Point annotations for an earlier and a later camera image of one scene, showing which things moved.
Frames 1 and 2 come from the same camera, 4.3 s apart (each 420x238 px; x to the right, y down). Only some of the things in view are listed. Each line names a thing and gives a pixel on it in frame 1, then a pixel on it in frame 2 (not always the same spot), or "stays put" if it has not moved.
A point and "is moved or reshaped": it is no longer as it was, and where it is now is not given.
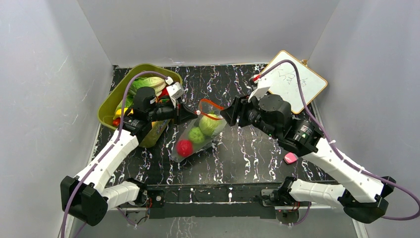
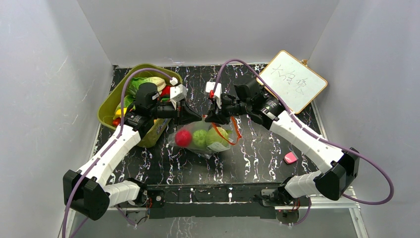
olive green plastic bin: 155,134 stays put
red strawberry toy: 116,121 stays put
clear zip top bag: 208,122 is moved or reshaped
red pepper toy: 164,94 stays put
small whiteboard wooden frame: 285,83 stays put
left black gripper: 183,112 stays put
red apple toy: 184,148 to 183,138
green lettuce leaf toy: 208,125 to 214,148
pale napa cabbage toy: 157,83 stays put
